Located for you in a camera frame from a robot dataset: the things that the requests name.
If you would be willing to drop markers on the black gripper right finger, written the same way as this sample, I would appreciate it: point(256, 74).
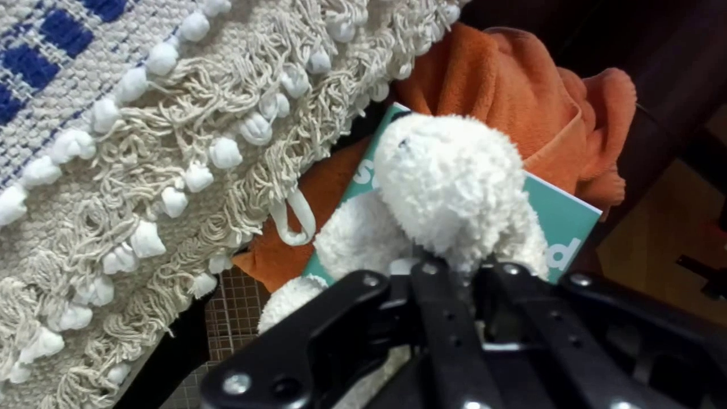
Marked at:
point(591, 349)

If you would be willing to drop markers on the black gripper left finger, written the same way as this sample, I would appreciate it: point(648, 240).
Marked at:
point(332, 342)

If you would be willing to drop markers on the white stuffed toy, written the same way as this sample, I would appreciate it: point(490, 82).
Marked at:
point(446, 182)

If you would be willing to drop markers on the green hardcover book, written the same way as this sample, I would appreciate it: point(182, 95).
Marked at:
point(563, 218)

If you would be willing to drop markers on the blue white fringed pillow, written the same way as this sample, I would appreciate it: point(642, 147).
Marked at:
point(151, 189)

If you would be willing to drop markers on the orange cloth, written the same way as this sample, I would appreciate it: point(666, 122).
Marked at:
point(514, 82)

